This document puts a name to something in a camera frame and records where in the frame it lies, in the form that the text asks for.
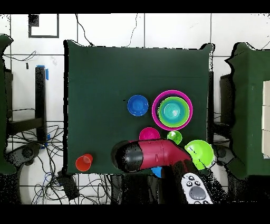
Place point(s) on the black floor box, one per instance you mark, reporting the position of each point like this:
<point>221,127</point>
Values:
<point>68,186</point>

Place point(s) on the green cloth side table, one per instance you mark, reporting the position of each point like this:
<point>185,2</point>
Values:
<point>249,105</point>
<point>2,95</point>

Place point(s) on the dark green table cloth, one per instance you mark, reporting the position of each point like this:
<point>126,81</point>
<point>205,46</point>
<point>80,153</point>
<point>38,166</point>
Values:
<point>105,74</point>

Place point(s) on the red small bowl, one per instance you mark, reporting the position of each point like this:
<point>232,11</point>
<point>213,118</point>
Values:
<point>149,134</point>

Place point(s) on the black post stand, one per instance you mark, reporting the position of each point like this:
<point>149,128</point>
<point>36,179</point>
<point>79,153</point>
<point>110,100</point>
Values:
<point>40,101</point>

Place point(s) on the orange cup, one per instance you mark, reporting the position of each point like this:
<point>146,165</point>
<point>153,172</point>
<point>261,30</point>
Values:
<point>83,162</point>

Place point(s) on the turquoise bowl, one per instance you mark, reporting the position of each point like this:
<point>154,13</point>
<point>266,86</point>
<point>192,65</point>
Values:
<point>173,111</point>

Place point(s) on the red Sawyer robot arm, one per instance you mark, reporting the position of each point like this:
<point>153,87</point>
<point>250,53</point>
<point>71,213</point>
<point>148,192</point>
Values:
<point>160,153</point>

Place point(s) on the lime green small cup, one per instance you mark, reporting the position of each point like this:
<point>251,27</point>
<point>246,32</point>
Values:
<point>175,136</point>

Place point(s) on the dark blue small bowl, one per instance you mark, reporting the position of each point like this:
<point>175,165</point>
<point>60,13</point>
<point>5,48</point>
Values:
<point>137,105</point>

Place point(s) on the white boxes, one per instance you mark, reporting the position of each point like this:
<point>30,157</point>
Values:
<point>266,118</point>

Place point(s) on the lime green large bowl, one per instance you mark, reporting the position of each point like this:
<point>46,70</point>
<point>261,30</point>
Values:
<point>186,114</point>
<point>202,152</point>

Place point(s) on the pink large bowl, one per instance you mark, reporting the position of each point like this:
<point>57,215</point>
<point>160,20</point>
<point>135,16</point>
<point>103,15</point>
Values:
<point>153,109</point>

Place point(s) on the black square floor frame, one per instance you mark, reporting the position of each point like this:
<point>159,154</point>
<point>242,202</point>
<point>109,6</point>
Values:
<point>33,20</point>

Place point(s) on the blue large bowl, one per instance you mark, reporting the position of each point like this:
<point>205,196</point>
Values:
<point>157,171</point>

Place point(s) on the blue tape strip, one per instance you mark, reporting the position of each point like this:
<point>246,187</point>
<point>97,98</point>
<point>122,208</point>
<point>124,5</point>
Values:
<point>47,74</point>

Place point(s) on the black stand base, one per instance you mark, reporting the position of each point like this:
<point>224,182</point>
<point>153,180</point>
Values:
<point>27,152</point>
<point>221,153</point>

